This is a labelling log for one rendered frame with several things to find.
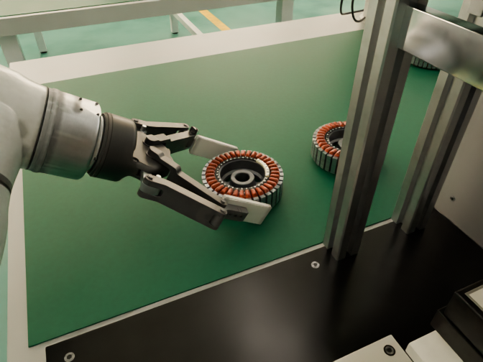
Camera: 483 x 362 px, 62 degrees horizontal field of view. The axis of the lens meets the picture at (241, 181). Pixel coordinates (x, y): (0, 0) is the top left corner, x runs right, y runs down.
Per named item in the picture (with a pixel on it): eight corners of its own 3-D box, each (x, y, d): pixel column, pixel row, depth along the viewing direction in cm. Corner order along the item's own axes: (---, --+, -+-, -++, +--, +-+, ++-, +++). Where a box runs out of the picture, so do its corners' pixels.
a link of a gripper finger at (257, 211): (223, 193, 47) (226, 197, 47) (270, 204, 51) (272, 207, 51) (212, 212, 49) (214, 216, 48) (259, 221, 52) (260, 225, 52)
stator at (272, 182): (215, 227, 52) (213, 206, 49) (195, 175, 60) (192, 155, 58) (295, 208, 54) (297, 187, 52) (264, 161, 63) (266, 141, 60)
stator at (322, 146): (339, 188, 58) (343, 167, 55) (297, 148, 65) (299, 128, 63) (398, 166, 62) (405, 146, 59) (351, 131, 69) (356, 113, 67)
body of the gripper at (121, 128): (106, 134, 40) (188, 157, 45) (100, 97, 47) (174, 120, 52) (83, 191, 44) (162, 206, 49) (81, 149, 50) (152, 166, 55)
